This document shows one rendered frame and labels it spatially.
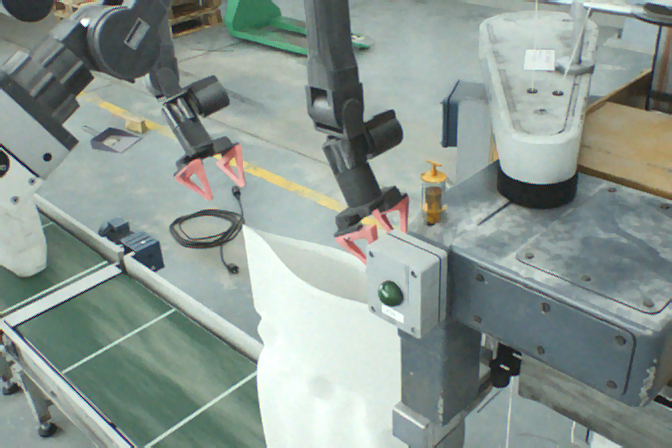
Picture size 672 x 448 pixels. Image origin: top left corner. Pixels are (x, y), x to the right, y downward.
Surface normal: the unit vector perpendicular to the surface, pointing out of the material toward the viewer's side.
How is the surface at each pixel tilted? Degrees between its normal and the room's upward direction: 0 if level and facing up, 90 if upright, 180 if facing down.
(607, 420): 90
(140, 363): 0
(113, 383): 0
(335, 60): 71
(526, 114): 0
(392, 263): 90
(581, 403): 90
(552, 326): 90
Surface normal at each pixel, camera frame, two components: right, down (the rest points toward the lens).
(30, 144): 0.68, 0.35
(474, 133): -0.70, 0.40
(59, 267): -0.06, -0.85
